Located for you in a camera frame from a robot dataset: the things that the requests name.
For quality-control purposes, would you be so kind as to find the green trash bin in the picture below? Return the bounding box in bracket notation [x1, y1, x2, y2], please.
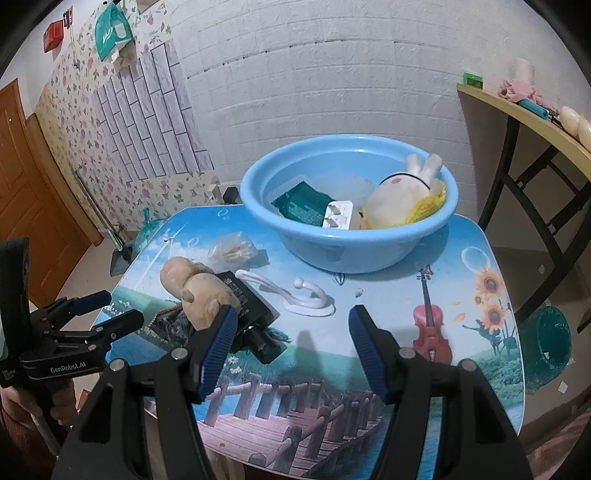
[522, 305, 573, 393]

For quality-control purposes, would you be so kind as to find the white rabbit plush toy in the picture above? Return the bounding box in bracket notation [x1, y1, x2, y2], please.
[360, 154, 448, 230]

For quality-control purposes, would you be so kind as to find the brown plush toy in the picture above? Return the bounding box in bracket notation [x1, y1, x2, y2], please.
[160, 257, 242, 330]

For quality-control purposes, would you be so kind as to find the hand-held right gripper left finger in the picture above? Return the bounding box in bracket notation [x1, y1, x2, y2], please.
[52, 305, 241, 480]

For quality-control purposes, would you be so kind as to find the wooden side table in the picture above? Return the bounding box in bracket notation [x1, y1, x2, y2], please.
[457, 83, 591, 333]

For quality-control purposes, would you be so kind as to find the grey orange snack packet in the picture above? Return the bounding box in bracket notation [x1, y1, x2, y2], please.
[147, 305, 195, 344]

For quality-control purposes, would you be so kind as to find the pink cloth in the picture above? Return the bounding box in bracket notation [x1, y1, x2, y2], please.
[499, 78, 548, 104]

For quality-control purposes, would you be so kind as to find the wooden door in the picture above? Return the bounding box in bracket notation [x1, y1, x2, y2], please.
[0, 78, 105, 305]

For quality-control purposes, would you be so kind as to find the clear toothpick box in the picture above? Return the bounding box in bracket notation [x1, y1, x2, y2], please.
[207, 233, 269, 271]

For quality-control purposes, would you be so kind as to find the blue plastic basin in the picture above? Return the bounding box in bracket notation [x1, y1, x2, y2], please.
[240, 134, 459, 274]

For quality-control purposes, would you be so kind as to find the red wall box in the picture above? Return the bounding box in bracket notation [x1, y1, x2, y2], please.
[42, 21, 64, 52]

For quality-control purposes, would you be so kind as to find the teal handled brush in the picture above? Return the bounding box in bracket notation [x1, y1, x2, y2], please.
[519, 99, 561, 121]

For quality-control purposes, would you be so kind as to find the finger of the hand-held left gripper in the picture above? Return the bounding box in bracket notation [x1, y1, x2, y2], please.
[46, 308, 145, 348]
[30, 290, 114, 330]

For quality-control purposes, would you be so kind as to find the white charger plug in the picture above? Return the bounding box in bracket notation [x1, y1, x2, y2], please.
[321, 199, 363, 230]

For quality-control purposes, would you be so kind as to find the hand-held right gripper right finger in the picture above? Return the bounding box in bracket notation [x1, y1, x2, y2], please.
[348, 305, 532, 480]

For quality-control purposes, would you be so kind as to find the teal plastic bag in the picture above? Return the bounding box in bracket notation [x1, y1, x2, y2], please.
[134, 208, 169, 252]

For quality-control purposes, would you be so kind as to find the grey dustpan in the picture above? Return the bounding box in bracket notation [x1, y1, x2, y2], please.
[74, 168, 134, 278]

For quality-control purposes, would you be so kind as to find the green plastic bag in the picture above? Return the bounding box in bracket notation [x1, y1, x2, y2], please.
[95, 2, 134, 63]

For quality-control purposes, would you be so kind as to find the green foil packet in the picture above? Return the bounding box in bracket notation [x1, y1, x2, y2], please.
[271, 181, 338, 227]

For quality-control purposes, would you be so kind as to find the stack of paper cups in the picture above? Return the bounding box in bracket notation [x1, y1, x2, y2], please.
[509, 58, 535, 84]

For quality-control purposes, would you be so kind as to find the white plastic hook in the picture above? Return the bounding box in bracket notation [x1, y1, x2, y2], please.
[235, 270, 337, 317]

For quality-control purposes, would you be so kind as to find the black rectangular box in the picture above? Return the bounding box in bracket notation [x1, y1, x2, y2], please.
[215, 270, 287, 365]

